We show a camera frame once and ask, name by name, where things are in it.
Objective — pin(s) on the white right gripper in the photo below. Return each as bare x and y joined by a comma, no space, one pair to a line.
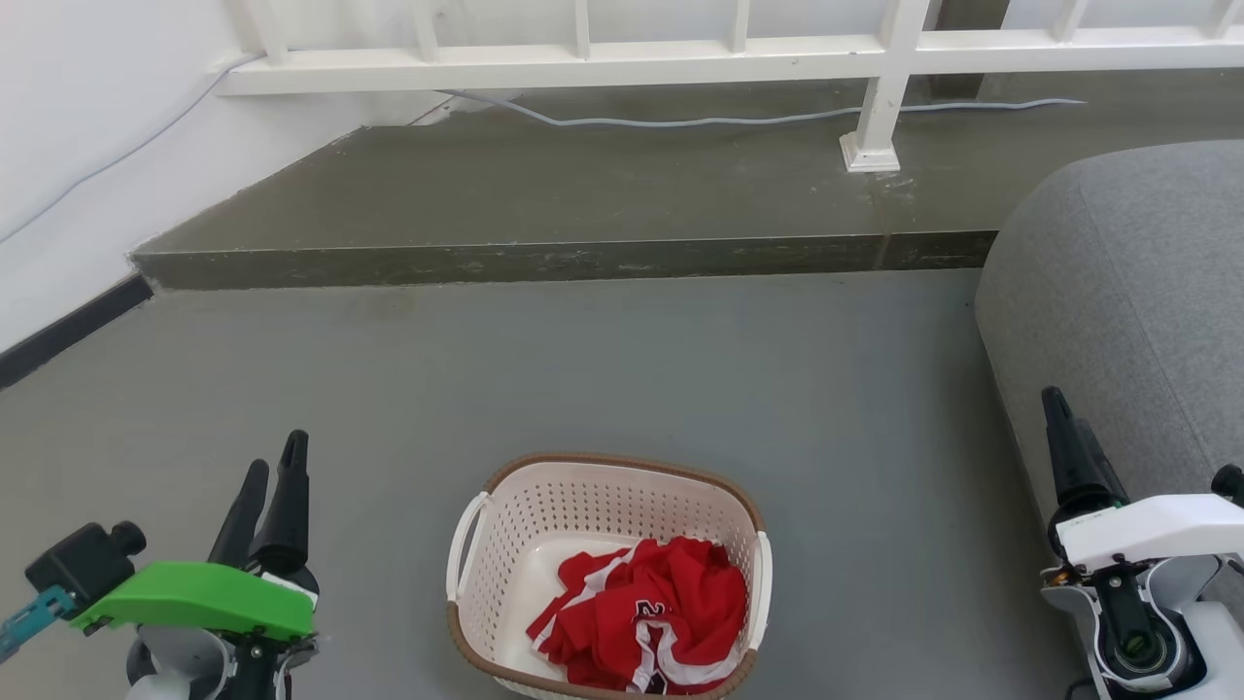
1157,530

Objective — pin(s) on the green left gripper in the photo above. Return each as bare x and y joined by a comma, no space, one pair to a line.
204,593

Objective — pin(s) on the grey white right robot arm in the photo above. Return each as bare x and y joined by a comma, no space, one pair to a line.
1205,642

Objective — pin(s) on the white perforated laundry basket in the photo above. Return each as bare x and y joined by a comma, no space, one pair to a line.
505,574

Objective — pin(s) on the grey fabric sofa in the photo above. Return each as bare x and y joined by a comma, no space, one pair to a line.
1137,311

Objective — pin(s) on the red and white jersey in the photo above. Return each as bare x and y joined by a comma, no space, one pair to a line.
641,612

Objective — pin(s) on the white metal railing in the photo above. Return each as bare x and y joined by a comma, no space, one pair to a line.
583,63

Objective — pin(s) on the right gripper black camera box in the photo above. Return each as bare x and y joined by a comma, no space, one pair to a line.
1229,483

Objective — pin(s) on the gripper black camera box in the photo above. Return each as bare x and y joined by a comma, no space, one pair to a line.
1229,483
83,564

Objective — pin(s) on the left gripper black camera box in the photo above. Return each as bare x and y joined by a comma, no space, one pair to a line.
83,564

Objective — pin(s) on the black wall baseboard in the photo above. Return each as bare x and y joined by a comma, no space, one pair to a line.
68,331

